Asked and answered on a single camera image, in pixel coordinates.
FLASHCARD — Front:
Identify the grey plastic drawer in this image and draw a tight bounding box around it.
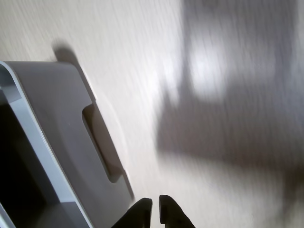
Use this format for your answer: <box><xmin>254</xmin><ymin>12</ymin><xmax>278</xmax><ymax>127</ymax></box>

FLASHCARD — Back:
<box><xmin>0</xmin><ymin>60</ymin><xmax>135</xmax><ymax>228</ymax></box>

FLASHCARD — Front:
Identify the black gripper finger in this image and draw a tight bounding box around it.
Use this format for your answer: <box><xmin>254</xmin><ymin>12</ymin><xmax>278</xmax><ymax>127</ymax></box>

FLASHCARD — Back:
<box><xmin>111</xmin><ymin>198</ymin><xmax>153</xmax><ymax>228</ymax></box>
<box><xmin>159</xmin><ymin>194</ymin><xmax>197</xmax><ymax>228</ymax></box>

